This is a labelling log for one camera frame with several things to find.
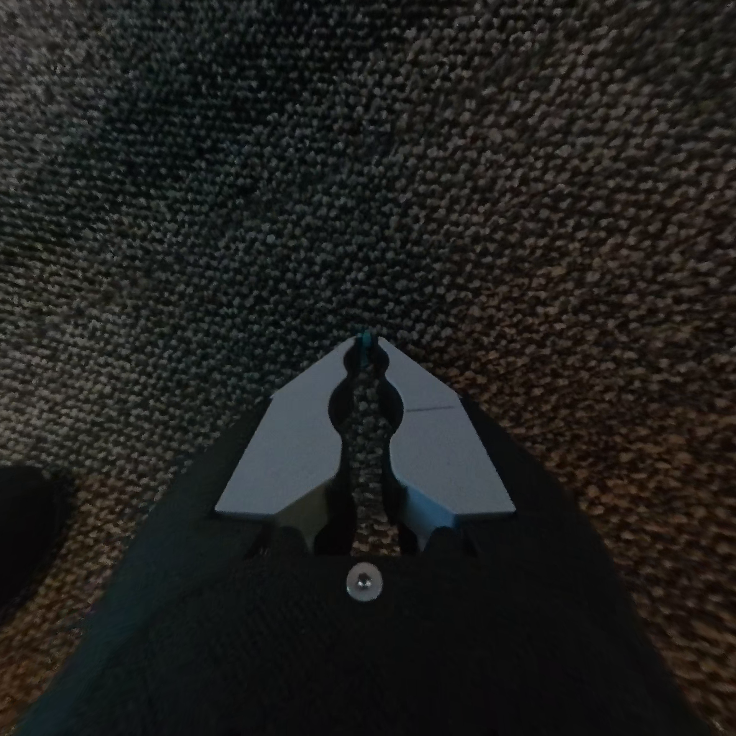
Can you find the small teal lego piece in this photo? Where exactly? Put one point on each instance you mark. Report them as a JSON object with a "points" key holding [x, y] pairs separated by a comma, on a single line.
{"points": [[364, 342]]}

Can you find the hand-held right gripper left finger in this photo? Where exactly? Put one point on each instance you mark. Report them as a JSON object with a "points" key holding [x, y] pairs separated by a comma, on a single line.
{"points": [[287, 454]]}

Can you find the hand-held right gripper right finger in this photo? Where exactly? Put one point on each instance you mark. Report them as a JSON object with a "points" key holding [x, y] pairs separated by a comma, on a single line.
{"points": [[443, 460]]}

